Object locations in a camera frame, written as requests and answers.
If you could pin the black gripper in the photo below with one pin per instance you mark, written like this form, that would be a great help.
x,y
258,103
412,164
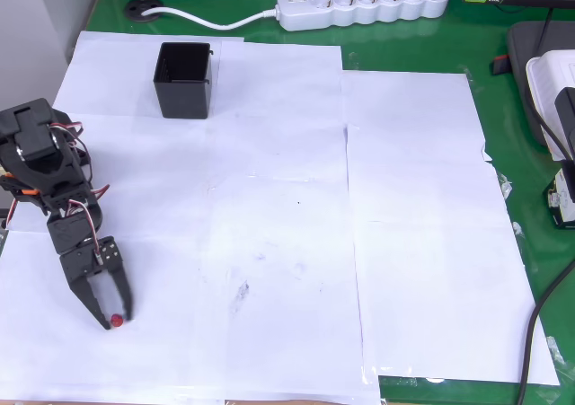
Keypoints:
x,y
82,263

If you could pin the small red plastic piece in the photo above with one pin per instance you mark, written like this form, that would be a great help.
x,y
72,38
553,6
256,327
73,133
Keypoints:
x,y
117,320

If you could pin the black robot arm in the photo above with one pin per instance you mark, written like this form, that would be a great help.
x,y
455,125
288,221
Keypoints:
x,y
31,144

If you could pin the black square cup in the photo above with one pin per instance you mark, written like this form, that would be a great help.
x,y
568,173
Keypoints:
x,y
184,99

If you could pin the white paper sheet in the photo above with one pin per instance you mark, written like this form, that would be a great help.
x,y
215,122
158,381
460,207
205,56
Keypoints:
x,y
278,90
427,185
449,297
112,59
292,333
170,176
404,99
45,369

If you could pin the orange black table clamp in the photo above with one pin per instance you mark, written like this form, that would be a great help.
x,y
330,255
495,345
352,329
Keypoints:
x,y
28,191

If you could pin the white power strip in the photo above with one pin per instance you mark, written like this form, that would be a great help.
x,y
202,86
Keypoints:
x,y
359,14

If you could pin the red black usb stick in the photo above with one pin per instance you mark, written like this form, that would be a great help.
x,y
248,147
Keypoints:
x,y
501,66

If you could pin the small printed carton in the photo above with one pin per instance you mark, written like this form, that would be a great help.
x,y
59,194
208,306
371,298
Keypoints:
x,y
561,212

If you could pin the white plastic container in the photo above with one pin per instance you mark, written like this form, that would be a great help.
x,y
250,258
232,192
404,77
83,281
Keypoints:
x,y
545,81

